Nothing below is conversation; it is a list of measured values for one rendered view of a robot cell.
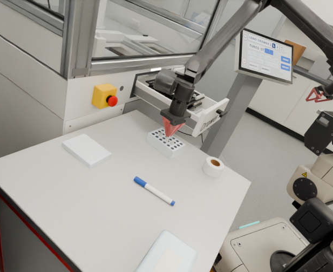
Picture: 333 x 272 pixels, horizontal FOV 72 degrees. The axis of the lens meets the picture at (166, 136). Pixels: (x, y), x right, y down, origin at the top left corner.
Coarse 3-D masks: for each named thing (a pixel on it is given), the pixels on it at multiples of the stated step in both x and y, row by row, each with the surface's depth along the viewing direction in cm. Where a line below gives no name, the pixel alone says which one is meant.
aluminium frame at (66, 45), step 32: (0, 0) 72; (96, 0) 61; (224, 0) 126; (0, 32) 78; (32, 32) 69; (64, 32) 62; (64, 64) 66; (96, 64) 73; (128, 64) 86; (160, 64) 106
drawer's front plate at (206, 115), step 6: (222, 102) 100; (210, 108) 89; (216, 108) 94; (222, 108) 104; (204, 114) 84; (210, 114) 90; (216, 114) 100; (198, 120) 86; (204, 120) 86; (210, 120) 96; (216, 120) 108; (198, 126) 87; (198, 132) 89
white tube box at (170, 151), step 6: (150, 132) 86; (156, 132) 88; (162, 132) 89; (150, 138) 85; (156, 138) 84; (162, 138) 86; (174, 138) 88; (156, 144) 84; (162, 144) 82; (168, 144) 83; (174, 144) 85; (180, 144) 87; (162, 150) 83; (168, 150) 82; (174, 150) 81; (180, 150) 85; (168, 156) 82; (174, 156) 84
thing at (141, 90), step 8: (144, 80) 105; (136, 88) 98; (144, 88) 96; (144, 96) 97; (152, 96) 95; (160, 96) 93; (152, 104) 97; (160, 104) 94; (168, 104) 93; (208, 104) 109; (192, 112) 89; (200, 112) 107; (192, 120) 89; (192, 128) 90
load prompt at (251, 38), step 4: (248, 36) 161; (252, 36) 162; (256, 36) 164; (252, 40) 162; (256, 40) 164; (260, 40) 165; (264, 40) 167; (268, 40) 168; (264, 44) 167; (268, 44) 168; (272, 44) 170; (276, 44) 171; (272, 48) 169; (276, 48) 171
